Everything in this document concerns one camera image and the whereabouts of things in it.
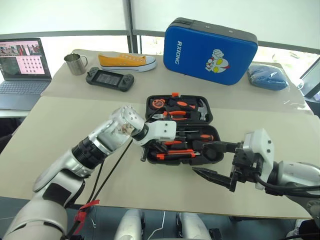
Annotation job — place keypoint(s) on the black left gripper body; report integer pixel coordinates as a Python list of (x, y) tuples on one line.
[(155, 146)]

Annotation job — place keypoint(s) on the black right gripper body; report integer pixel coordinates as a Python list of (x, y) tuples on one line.
[(246, 165)]

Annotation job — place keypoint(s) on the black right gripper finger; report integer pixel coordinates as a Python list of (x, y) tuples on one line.
[(215, 178), (222, 147)]

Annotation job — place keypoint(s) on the black electrical tape roll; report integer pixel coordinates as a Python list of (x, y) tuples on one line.
[(208, 156)]

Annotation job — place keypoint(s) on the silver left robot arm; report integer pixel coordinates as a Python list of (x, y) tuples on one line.
[(62, 162)]

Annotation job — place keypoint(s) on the black tool case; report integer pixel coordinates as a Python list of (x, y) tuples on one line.
[(215, 120)]

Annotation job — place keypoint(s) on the orange utility knife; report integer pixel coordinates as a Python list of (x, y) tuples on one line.
[(175, 154)]

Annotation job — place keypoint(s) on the steel claw hammer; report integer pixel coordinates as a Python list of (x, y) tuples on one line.
[(203, 111)]

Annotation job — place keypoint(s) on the orange black tape measure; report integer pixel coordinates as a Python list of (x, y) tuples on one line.
[(157, 103)]

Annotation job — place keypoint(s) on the orange black small tool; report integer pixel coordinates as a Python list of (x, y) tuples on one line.
[(183, 103)]

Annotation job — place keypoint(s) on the silver rounded robot shell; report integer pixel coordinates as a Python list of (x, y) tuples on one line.
[(128, 225), (195, 226)]

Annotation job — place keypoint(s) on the black handheld game console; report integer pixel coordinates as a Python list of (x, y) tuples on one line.
[(110, 78)]

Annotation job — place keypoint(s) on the white shoe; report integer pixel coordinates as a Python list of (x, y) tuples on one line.
[(298, 228)]

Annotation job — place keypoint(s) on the blue folded cloth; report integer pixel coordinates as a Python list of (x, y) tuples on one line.
[(267, 76)]

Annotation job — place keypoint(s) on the yellow canvas sneaker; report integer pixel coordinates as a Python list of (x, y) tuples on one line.
[(120, 61)]

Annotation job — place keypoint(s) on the blue RXIONG carrying case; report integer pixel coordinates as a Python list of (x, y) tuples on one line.
[(200, 57)]

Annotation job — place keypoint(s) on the stainless steel mug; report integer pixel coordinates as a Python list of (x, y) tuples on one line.
[(73, 66)]

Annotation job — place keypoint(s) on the dark grey laptop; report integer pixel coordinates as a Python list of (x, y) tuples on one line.
[(22, 87)]

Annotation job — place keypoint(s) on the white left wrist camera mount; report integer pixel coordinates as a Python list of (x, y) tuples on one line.
[(162, 128)]

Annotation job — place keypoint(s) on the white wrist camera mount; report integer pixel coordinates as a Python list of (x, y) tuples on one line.
[(262, 145), (162, 128)]

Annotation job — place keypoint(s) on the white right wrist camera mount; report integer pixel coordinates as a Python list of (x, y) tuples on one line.
[(262, 145)]

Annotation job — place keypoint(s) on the dark grey window frame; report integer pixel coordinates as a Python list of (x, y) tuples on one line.
[(130, 25)]

